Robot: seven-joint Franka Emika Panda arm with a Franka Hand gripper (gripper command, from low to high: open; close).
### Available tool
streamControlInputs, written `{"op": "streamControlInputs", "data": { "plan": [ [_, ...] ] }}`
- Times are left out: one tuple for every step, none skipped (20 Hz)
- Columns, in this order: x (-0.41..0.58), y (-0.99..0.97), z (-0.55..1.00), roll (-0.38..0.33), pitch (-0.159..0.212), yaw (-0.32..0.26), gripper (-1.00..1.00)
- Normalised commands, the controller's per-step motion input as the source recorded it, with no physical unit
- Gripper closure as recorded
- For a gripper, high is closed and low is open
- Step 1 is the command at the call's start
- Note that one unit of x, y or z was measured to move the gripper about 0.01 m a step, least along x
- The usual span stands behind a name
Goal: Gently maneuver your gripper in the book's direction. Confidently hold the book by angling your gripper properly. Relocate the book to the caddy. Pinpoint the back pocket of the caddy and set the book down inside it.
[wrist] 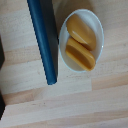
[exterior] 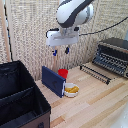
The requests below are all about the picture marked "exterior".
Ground yellow food pieces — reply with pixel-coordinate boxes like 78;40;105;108
65;86;80;94

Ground black fabric storage bin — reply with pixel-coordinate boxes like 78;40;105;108
0;60;52;128

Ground red plastic cup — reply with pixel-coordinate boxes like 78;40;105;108
57;68;69;81

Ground white bowl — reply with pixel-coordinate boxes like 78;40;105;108
63;82;81;99

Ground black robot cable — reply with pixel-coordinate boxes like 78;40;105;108
79;23;128;37

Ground black toaster oven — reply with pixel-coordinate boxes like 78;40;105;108
91;37;128;80

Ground wooden post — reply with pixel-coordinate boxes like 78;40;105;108
52;46;62;75

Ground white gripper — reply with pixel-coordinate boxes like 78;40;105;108
45;27;81;58

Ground black wire oven rack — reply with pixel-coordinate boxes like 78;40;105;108
79;63;112;86

